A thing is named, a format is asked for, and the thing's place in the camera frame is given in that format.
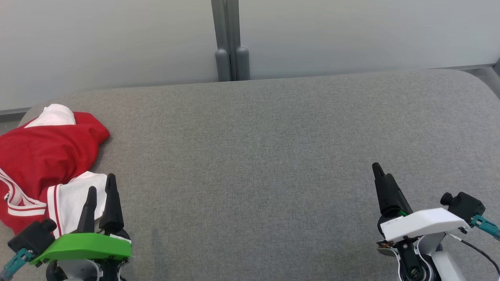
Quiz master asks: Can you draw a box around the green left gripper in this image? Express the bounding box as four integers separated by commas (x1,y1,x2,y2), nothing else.
30,173,132,267

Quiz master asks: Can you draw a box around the red shirt with white band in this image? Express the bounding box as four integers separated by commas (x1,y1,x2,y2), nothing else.
0,103,111,196

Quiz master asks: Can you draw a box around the grey double partition post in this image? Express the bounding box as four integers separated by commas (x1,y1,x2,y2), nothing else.
211,0,250,82

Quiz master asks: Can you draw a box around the grey partition base rail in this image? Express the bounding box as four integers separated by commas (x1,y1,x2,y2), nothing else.
430,62,500,73
0,107,32,117

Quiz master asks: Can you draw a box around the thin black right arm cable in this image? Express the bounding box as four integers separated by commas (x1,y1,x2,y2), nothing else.
449,232,500,278

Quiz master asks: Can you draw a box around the teal camera cable plug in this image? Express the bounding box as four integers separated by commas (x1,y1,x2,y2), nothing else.
0,249,35,281
470,215,500,241

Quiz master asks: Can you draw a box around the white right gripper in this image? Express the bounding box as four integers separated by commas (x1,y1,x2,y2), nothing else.
372,162,471,250

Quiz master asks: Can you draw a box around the teal left camera cable plug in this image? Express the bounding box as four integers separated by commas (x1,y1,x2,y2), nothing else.
0,249,35,281

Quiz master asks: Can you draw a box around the red garment with striped trim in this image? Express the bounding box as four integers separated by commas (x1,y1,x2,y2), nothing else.
0,168,108,239

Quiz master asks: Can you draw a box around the teal right camera cable plug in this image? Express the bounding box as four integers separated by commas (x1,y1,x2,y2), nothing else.
470,215,500,241

